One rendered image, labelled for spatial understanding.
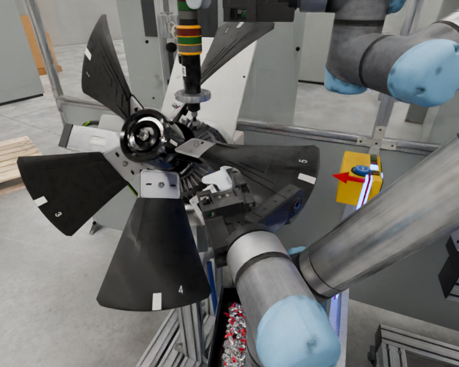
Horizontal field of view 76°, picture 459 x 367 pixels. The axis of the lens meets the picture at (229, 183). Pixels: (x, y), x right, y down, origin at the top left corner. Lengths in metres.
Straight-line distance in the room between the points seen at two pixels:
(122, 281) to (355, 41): 0.59
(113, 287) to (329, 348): 0.45
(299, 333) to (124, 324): 1.57
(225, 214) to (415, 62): 0.30
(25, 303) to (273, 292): 1.92
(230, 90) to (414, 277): 1.27
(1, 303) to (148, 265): 1.64
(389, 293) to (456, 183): 1.50
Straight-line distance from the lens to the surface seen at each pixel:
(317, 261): 0.42
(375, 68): 0.46
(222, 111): 0.90
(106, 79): 0.82
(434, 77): 0.42
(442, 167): 0.34
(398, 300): 1.85
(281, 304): 0.30
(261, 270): 0.33
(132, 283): 0.64
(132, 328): 1.79
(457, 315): 1.92
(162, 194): 0.66
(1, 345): 2.02
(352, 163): 0.89
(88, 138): 0.96
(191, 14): 0.57
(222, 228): 0.41
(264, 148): 0.65
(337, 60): 0.53
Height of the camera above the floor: 1.46
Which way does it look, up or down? 32 degrees down
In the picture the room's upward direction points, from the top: straight up
